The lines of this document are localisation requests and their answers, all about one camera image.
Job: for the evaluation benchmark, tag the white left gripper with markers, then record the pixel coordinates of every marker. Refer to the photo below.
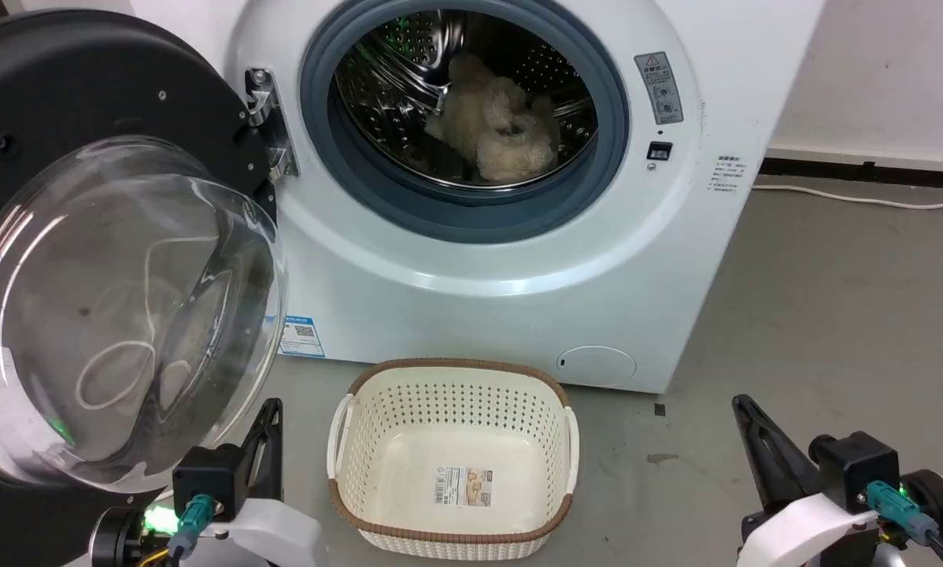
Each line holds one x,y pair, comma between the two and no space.
275,531

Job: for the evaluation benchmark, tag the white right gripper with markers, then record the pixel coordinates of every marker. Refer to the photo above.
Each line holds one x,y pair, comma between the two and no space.
802,531

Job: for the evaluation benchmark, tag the black round glass washer door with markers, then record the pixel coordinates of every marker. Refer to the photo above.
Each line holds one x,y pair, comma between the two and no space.
54,87

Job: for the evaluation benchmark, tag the white front-load washing machine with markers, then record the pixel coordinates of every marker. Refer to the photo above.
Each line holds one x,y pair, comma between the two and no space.
519,315

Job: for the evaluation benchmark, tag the black door latch slot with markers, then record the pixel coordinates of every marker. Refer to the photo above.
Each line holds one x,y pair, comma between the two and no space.
660,150

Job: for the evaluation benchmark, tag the metal door hinge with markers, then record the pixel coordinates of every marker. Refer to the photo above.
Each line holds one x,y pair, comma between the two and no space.
267,110

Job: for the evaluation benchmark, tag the cream perforated laundry basket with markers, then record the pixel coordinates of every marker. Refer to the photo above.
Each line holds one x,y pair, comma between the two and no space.
377,441

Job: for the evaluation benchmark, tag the blue white QR sticker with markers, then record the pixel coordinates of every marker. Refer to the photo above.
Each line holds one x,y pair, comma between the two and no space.
302,337

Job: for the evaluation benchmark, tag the round white filter cover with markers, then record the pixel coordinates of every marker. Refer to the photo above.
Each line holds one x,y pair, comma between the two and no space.
597,367

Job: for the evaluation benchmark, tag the paper product label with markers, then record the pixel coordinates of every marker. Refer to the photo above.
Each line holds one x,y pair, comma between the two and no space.
464,485

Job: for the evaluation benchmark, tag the small white text label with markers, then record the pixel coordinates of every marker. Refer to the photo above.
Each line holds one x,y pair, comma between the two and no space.
727,174

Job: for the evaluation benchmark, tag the black baseboard strip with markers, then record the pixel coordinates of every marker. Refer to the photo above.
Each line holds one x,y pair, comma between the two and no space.
873,173

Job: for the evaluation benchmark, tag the grey warning sticker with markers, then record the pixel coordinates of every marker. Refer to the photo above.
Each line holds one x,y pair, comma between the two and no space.
659,88

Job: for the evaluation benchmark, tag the perforated steel washer drum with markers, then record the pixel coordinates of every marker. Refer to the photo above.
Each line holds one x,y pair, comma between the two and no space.
393,87

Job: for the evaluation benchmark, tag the beige plush toy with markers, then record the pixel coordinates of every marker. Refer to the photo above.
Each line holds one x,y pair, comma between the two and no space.
503,130

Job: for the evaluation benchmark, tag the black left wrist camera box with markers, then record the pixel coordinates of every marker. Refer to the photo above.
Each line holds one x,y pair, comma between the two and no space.
208,476

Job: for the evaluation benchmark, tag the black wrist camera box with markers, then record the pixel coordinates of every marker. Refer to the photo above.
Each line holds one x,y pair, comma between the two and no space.
208,476
853,468

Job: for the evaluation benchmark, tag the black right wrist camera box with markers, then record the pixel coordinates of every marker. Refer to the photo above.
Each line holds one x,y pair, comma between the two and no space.
853,468

